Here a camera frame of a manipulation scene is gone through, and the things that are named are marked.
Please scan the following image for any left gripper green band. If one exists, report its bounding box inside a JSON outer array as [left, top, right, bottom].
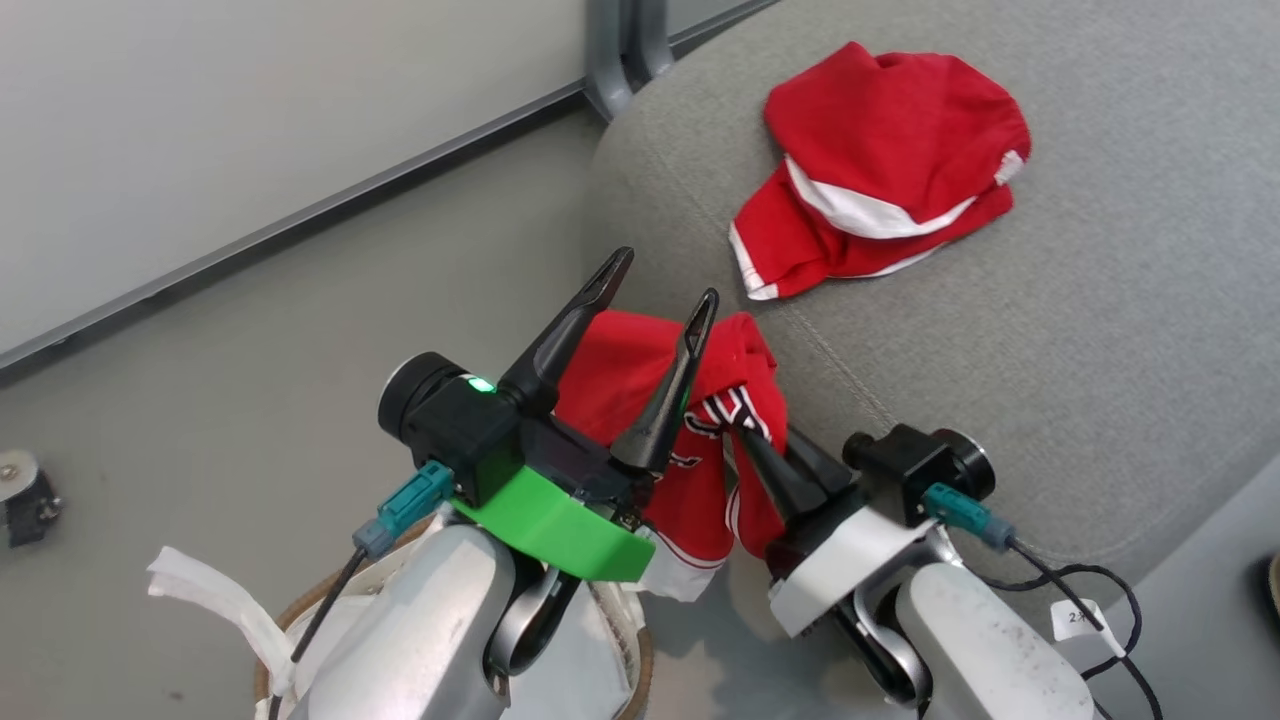
[[448, 246, 720, 584]]

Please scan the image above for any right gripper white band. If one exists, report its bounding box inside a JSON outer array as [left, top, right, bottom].
[[735, 424, 938, 640]]

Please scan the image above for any red jersey black white trim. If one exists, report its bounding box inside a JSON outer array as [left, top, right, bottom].
[[553, 309, 791, 603]]

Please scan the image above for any red shorts white trim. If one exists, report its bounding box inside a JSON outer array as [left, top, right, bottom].
[[729, 41, 1032, 302]]

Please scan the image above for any grey fabric sofa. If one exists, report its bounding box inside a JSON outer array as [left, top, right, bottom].
[[580, 0, 1280, 651]]

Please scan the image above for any white laundry basket wicker rim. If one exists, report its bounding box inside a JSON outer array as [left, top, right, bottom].
[[252, 512, 657, 720]]

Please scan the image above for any teal right camera connector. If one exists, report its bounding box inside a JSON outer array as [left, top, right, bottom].
[[921, 482, 1018, 553]]

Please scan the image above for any teal camera connector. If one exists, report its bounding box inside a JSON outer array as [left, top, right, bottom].
[[351, 459, 458, 562], [921, 482, 1018, 553]]

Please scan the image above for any teal left camera connector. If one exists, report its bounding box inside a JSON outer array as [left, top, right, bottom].
[[351, 459, 458, 562]]

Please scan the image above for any white paper cable tag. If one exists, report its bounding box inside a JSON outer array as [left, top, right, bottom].
[[1049, 597, 1128, 658]]

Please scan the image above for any grey partition bottom rail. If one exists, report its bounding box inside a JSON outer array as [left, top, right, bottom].
[[0, 0, 783, 373]]

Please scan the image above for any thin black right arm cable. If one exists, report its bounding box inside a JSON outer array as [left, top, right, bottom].
[[972, 538, 1167, 720]]

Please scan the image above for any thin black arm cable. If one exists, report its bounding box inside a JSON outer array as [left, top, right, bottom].
[[972, 538, 1167, 720], [264, 545, 369, 720]]

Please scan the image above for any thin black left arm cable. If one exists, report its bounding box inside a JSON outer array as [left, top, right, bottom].
[[264, 545, 369, 720]]

